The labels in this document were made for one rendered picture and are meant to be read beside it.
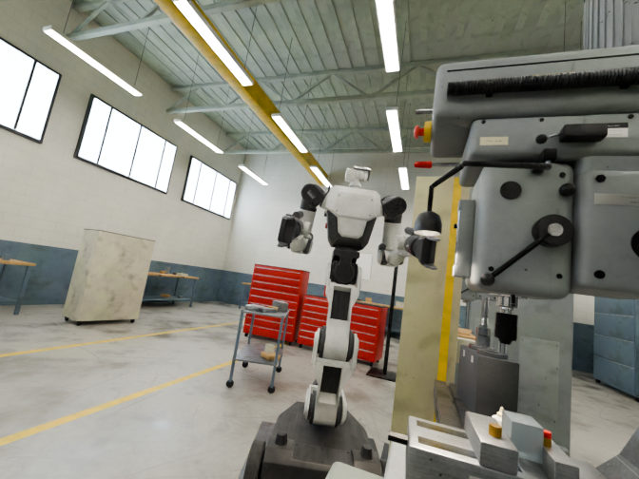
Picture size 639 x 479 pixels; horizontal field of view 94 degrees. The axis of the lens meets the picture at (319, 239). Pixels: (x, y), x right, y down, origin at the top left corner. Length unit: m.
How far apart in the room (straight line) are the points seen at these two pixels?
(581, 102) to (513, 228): 0.31
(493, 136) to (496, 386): 0.75
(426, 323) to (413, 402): 0.61
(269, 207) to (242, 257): 2.17
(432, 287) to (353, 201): 1.33
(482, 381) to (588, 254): 0.53
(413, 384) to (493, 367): 1.57
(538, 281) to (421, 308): 1.84
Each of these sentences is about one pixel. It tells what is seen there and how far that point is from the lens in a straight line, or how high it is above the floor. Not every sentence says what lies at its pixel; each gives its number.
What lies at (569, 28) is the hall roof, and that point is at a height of 6.20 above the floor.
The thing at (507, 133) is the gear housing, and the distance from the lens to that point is 0.88.
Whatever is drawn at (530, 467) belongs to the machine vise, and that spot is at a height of 1.00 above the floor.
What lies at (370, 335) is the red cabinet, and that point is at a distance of 5.44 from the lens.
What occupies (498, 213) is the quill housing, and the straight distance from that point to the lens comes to 0.82.
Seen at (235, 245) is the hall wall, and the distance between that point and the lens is 12.11.
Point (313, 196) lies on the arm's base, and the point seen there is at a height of 1.70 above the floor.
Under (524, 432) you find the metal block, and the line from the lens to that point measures 0.76.
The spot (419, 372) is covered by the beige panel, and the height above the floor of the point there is 0.70.
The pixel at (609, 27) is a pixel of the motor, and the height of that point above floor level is 2.00.
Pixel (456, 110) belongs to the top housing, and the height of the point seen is 1.74.
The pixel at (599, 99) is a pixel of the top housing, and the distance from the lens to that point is 0.95.
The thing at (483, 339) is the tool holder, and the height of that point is 1.15.
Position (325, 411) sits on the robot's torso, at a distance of 1.58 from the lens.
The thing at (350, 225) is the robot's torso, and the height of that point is 1.56.
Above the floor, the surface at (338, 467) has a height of 0.73.
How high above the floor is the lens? 1.27
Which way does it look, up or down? 8 degrees up
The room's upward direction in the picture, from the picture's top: 8 degrees clockwise
